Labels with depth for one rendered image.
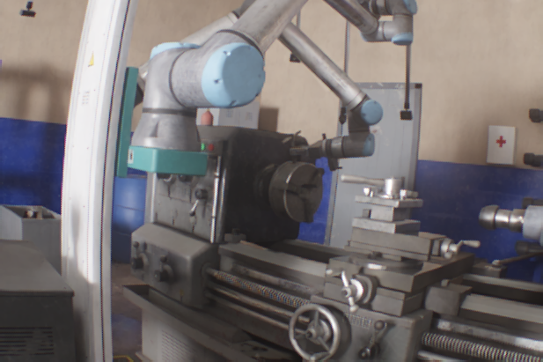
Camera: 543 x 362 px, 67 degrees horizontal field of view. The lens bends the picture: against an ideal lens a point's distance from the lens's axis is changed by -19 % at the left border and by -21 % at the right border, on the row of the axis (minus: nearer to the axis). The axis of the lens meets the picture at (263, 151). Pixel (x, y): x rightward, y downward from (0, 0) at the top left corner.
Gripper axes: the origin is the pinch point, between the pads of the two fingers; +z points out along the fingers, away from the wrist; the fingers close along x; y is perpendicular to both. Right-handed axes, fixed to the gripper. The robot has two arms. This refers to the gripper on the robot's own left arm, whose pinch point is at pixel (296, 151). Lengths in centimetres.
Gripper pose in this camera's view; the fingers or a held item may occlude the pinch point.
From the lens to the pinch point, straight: 210.4
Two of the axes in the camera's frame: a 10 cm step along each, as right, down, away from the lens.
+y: -1.8, -9.6, -2.0
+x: -4.5, 2.6, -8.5
